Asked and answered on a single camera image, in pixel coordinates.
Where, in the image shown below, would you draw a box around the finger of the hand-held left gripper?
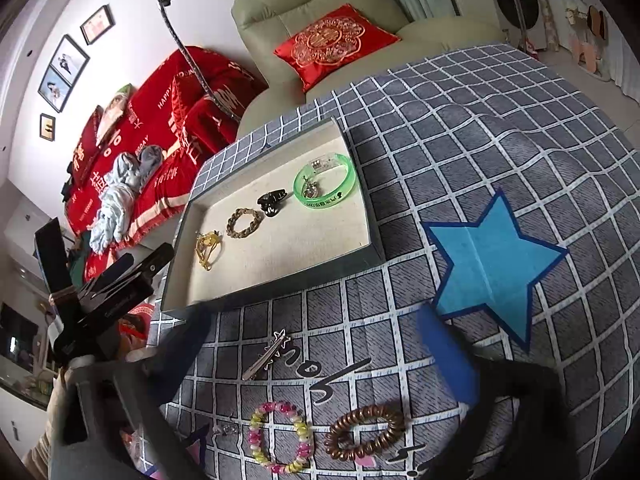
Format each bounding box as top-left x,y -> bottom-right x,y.
80,244 -> 175,306
35,220 -> 73,303

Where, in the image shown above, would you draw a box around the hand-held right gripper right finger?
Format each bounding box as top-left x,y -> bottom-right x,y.
415,302 -> 576,480

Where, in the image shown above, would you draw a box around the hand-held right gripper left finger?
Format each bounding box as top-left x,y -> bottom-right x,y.
50,305 -> 216,480

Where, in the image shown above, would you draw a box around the gold hair clip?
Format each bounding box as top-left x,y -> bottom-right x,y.
194,230 -> 223,272

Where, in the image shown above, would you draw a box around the silver star hair clip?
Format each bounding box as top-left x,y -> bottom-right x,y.
241,329 -> 291,382

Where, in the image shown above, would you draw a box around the brown braided bracelet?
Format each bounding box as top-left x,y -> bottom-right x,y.
226,207 -> 264,238

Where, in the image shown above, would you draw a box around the grey jewelry tray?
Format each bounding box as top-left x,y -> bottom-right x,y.
160,117 -> 386,320

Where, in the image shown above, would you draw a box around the brown spiral hair tie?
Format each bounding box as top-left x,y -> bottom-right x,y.
324,404 -> 407,462

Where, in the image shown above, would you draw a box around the black hair claw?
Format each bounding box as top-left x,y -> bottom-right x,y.
256,189 -> 288,218

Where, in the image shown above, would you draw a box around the pink yellow beaded bracelet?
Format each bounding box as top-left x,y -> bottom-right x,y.
247,401 -> 313,475

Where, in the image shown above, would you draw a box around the green translucent bangle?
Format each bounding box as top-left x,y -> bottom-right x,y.
292,152 -> 357,211

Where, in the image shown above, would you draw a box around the person's left hand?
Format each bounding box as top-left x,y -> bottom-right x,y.
122,347 -> 157,365

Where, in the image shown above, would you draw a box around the green cloth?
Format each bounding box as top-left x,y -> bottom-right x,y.
67,250 -> 91,286

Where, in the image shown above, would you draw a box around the light blue clothes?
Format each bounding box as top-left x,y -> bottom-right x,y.
89,152 -> 146,256

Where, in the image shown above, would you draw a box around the grey garment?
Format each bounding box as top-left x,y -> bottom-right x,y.
135,144 -> 166,186

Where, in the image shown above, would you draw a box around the red printed pillow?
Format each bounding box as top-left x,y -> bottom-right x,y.
70,107 -> 103,186

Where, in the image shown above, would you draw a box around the photo print pillow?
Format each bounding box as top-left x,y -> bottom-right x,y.
95,84 -> 133,146

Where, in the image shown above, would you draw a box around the red tasselled cushion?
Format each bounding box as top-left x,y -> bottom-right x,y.
167,75 -> 211,156

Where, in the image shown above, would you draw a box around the red printed sofa throw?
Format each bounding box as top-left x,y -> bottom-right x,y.
62,46 -> 268,281

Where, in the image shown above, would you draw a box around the grey checked tablecloth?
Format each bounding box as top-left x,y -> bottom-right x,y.
120,42 -> 640,480

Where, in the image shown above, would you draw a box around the black phone holder stand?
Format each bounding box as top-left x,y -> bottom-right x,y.
157,0 -> 243,123

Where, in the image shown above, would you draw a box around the red embroidered cushion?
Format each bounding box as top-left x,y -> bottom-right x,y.
273,4 -> 401,93

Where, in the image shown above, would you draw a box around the green armchair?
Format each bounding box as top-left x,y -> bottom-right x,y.
231,0 -> 506,126

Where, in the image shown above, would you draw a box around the slipper rack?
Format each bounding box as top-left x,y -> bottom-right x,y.
565,0 -> 613,81

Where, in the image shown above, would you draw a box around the red mop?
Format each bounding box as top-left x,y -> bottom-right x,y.
500,0 -> 538,56

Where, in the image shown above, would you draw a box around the floral patterned long item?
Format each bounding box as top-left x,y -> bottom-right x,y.
535,0 -> 558,53

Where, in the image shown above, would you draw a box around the white sheer curtain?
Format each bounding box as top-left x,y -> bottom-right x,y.
530,0 -> 640,106

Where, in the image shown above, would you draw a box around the red certificate frame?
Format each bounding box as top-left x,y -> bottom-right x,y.
80,5 -> 116,46

